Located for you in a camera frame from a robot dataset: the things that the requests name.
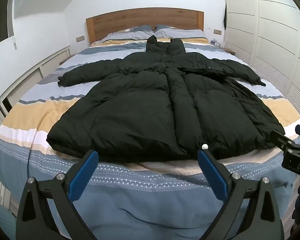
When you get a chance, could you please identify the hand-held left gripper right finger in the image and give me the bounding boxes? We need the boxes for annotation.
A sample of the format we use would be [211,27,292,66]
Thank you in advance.
[198,149,285,240]

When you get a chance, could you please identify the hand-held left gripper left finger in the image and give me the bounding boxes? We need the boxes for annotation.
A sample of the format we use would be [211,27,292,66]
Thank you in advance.
[17,149,100,240]

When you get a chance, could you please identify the black puffer coat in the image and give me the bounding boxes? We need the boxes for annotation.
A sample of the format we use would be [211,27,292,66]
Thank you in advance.
[47,35,286,161]

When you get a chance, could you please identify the bed with striped duvet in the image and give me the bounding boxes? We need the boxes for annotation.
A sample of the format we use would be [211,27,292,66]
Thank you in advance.
[0,36,300,240]

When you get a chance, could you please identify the white wardrobe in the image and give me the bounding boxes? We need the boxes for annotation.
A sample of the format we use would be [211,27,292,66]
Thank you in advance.
[224,0,300,140]

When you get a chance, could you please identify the low white slatted cabinet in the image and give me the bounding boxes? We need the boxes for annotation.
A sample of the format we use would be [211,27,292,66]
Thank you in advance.
[0,45,71,207]

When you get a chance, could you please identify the light blue pillow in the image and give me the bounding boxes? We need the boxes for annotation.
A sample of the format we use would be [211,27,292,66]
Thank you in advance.
[155,25,207,39]
[100,25,155,42]

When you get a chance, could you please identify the wooden headboard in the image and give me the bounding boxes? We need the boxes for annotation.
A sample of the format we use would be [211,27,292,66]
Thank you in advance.
[86,8,205,45]

